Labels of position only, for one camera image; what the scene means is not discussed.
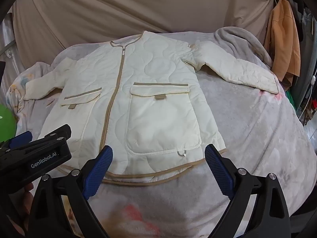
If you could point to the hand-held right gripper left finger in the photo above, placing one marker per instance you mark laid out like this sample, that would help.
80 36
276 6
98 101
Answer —
97 172

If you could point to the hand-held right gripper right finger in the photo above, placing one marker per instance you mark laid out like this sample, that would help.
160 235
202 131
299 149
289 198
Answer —
220 172

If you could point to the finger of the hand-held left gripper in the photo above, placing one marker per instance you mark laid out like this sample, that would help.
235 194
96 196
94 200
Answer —
22 138
47 142

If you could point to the white quilted jacket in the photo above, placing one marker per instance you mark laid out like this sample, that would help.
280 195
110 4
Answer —
153 99

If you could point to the person's left hand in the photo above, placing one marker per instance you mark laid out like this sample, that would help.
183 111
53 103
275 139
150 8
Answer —
28 191

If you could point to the green cushion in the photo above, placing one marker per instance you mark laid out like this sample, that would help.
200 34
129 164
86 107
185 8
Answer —
6 124

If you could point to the grey floral blanket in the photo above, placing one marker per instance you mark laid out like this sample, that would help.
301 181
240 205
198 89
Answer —
247 119

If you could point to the beige curtain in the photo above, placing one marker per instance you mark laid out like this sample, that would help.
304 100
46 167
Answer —
99 10

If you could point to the orange hanging garment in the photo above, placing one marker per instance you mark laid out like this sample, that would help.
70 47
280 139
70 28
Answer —
282 42

